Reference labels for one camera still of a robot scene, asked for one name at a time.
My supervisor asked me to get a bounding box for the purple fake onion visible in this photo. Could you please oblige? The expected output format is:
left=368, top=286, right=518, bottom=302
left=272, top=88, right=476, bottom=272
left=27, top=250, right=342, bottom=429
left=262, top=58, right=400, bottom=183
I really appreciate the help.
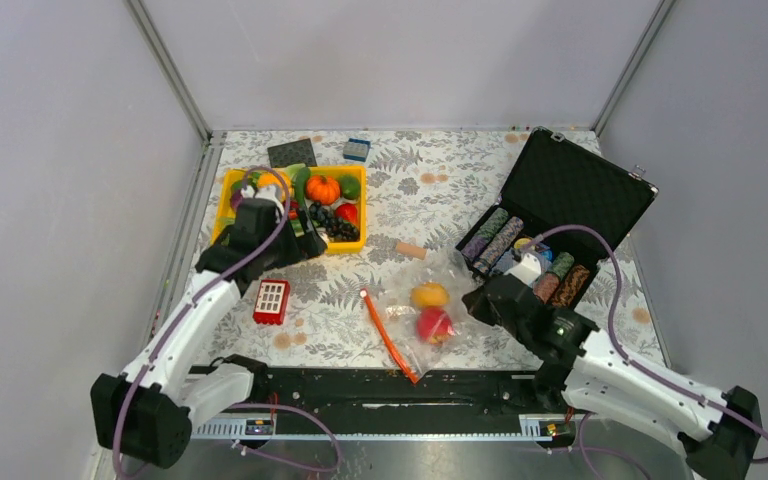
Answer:
left=229, top=189, right=244, bottom=212

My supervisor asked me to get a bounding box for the yellow fake bell pepper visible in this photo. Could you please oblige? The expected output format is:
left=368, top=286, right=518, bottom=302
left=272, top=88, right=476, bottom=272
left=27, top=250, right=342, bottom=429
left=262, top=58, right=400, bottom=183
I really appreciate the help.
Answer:
left=256, top=171, right=293, bottom=201

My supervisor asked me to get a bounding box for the red fake apple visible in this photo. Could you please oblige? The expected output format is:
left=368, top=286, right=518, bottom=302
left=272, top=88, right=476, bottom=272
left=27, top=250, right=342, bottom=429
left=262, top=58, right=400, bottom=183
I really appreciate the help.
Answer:
left=416, top=308, right=455, bottom=344

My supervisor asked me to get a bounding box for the clear zip top bag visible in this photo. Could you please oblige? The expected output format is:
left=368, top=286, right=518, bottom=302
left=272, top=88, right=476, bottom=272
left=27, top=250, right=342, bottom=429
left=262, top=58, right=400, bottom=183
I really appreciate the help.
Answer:
left=359, top=249, right=492, bottom=385

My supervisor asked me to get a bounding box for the dark green fake pepper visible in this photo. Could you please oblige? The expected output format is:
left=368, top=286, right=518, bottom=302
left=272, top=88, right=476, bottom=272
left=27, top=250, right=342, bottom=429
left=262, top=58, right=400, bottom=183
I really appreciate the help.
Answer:
left=292, top=166, right=312, bottom=207

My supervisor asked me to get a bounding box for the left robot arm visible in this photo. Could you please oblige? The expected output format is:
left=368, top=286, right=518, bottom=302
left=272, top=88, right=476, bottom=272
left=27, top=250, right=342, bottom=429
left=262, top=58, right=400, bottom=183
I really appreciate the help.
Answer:
left=90, top=196, right=325, bottom=479

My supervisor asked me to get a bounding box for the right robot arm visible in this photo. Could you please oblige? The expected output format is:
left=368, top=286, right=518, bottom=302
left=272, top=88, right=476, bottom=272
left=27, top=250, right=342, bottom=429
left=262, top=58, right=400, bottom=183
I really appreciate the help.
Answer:
left=462, top=275, right=761, bottom=479

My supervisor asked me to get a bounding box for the black fake grape bunch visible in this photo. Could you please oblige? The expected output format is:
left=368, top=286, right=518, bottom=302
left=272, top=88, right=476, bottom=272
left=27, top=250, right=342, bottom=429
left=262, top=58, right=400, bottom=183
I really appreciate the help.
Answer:
left=308, top=202, right=360, bottom=242

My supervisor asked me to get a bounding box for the green fake bell pepper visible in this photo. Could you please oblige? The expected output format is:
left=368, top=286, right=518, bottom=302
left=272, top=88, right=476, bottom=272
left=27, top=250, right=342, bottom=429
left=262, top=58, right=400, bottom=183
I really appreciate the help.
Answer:
left=231, top=175, right=259, bottom=194

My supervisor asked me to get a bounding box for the red fake tomato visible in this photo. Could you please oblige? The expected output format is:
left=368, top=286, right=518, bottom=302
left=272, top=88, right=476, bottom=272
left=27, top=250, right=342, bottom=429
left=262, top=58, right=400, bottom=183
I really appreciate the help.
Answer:
left=334, top=203, right=359, bottom=227

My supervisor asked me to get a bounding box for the yellow plastic bin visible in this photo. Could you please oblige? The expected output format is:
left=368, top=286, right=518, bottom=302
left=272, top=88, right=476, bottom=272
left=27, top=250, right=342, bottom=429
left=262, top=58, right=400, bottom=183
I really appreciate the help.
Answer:
left=211, top=164, right=367, bottom=254

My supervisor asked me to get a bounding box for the black foam square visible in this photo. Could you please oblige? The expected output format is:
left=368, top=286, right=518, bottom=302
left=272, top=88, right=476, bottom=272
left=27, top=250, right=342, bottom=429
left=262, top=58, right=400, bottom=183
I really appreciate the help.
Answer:
left=267, top=138, right=317, bottom=169

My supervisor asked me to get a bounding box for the wooden cork cylinder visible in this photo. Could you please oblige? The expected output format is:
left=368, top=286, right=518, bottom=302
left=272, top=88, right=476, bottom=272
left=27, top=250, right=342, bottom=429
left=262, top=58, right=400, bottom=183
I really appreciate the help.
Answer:
left=395, top=241, right=427, bottom=260

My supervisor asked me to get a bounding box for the blue grey small box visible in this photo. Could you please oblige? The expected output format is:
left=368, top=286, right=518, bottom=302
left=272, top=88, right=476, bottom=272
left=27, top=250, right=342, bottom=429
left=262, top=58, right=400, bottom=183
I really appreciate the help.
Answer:
left=342, top=138, right=371, bottom=162

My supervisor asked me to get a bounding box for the black poker chip case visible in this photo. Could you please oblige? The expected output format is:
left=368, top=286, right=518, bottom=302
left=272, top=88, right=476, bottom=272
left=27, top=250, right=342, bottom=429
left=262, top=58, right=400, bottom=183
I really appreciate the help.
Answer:
left=456, top=127, right=658, bottom=280

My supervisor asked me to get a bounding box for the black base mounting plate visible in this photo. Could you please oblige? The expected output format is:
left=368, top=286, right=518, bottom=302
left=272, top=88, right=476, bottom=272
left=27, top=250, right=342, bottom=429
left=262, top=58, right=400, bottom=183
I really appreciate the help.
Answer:
left=244, top=367, right=571, bottom=437

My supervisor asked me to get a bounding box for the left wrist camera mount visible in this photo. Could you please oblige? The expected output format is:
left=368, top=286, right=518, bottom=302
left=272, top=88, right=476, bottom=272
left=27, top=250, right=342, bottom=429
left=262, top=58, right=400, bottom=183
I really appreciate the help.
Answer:
left=248, top=184, right=286, bottom=214

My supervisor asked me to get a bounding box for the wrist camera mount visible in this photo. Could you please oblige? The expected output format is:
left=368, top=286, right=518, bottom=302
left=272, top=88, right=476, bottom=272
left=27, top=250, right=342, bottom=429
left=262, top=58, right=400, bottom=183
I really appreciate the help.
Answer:
left=248, top=184, right=286, bottom=214
left=506, top=251, right=549, bottom=287

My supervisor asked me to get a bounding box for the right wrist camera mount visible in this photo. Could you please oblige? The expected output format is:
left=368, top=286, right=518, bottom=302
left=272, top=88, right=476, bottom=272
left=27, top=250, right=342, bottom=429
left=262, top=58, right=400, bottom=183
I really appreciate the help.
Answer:
left=506, top=251, right=549, bottom=287

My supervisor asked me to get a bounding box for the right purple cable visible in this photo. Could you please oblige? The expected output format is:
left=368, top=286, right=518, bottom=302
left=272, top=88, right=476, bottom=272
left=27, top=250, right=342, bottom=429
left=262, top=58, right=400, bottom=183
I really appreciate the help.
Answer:
left=519, top=223, right=768, bottom=480

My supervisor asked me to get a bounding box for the purple cable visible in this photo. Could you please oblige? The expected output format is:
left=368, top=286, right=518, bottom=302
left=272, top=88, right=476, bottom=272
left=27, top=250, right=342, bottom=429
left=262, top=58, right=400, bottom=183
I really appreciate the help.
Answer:
left=112, top=165, right=346, bottom=480
left=519, top=223, right=768, bottom=480

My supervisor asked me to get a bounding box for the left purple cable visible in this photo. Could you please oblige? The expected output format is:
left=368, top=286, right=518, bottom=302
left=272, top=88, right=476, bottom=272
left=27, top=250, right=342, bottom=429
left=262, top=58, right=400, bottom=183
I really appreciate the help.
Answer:
left=112, top=165, right=346, bottom=480

